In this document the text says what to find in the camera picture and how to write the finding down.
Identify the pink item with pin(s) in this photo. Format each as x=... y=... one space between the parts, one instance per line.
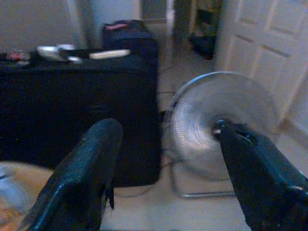
x=115 y=26

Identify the small silver object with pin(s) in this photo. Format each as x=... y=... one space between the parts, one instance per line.
x=75 y=59

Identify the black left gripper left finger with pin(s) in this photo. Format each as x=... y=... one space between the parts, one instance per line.
x=77 y=180

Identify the black cloth covered table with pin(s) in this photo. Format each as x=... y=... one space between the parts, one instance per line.
x=60 y=101

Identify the white bowl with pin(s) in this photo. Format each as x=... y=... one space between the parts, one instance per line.
x=67 y=47
x=48 y=51

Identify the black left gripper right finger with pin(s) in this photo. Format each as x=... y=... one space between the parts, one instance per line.
x=264 y=183

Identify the yellow cartoon print blanket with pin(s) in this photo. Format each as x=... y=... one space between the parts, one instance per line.
x=16 y=192

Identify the long white remote control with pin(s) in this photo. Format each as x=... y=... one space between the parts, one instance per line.
x=109 y=54

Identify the black suitcase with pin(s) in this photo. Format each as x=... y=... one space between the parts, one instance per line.
x=130 y=41

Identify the silver floor fan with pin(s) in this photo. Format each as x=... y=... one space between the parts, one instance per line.
x=204 y=108

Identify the white panel door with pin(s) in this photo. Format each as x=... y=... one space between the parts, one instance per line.
x=272 y=36

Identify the small red object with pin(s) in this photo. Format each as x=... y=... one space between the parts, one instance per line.
x=18 y=55

